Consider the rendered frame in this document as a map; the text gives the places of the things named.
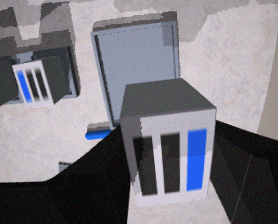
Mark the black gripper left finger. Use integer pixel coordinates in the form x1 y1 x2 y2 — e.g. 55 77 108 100
0 124 131 224

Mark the blue rounded bar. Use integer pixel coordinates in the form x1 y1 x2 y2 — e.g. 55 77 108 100
86 129 111 140

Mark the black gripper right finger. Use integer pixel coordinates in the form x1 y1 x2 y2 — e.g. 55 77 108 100
210 120 278 224

